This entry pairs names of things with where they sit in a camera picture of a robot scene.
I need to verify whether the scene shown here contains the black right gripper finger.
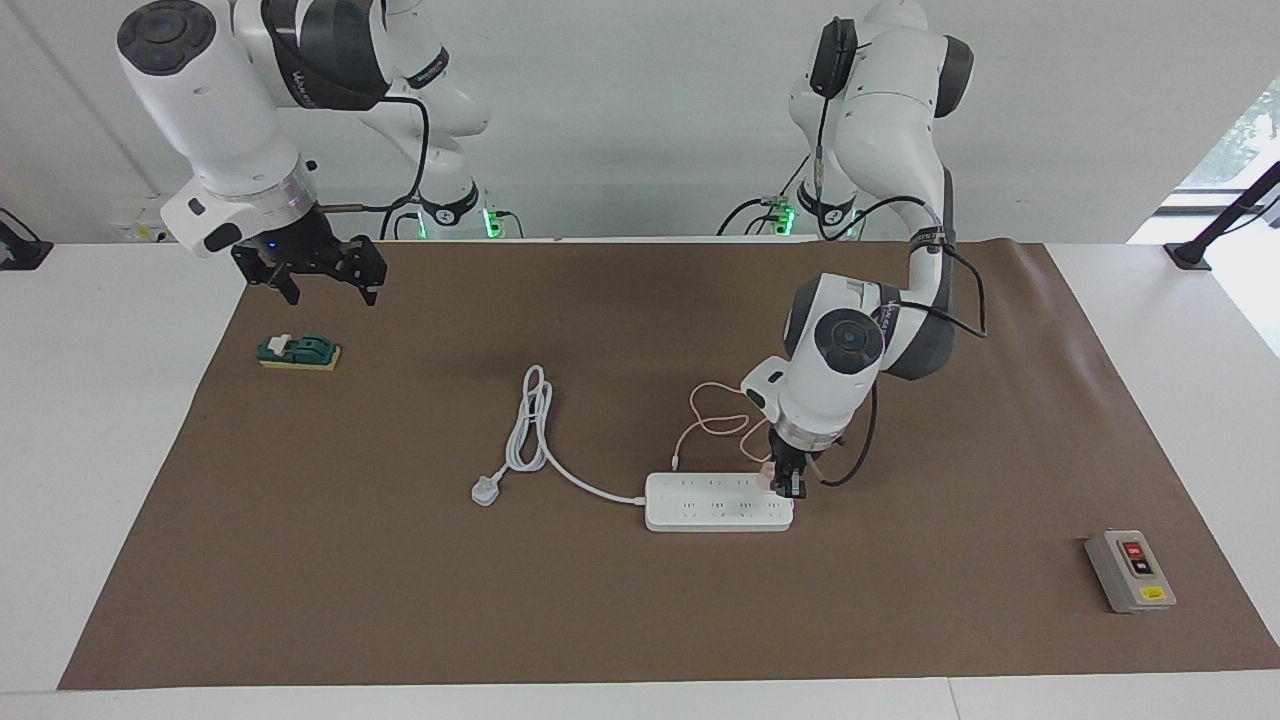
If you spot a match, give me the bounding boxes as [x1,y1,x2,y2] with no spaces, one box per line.
[232,245,301,306]
[340,237,389,306]

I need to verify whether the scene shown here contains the pink charging cable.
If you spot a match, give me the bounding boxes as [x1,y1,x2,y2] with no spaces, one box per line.
[672,380,774,471]

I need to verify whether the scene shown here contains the white power strip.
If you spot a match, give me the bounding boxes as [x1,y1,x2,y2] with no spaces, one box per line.
[644,472,796,533]

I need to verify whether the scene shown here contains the brown table mat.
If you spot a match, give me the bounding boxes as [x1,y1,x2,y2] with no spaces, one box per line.
[57,240,1280,691]

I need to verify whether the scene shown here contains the black clamp stand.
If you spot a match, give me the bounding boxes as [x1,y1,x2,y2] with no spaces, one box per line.
[1165,160,1280,271]

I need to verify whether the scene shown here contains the window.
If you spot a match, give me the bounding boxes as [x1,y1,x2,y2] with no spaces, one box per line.
[1160,80,1280,216]

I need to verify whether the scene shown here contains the black right arm base cable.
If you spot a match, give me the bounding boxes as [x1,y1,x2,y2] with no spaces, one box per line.
[378,193,426,241]

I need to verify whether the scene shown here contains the black arm base cable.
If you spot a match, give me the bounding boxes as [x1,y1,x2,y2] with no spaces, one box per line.
[716,150,813,237]
[378,193,426,241]

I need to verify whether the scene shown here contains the green knife switch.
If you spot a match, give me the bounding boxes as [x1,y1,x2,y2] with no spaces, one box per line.
[257,333,342,372]

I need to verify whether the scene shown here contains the white wall socket box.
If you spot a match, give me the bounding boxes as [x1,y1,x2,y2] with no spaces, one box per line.
[112,195,206,244]

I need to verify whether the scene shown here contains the white power cord with plug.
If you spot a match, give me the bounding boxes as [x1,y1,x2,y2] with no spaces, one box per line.
[471,365,649,508]

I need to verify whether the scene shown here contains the black left arm base cable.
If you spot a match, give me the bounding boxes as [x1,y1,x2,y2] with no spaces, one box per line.
[716,150,813,237]

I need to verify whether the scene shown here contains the black table bracket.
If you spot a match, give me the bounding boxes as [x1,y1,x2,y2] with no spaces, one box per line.
[0,207,53,271]

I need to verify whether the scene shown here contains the grey on-off switch box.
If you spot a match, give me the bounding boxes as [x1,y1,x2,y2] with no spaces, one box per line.
[1085,529,1178,614]

